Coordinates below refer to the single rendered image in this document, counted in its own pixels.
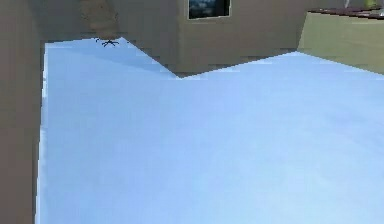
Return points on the black swivel chair base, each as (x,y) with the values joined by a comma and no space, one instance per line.
(109,42)

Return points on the olive cabinet with dark top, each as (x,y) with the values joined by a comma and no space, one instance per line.
(343,38)

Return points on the dark framed wall picture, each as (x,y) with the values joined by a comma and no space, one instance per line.
(209,8)

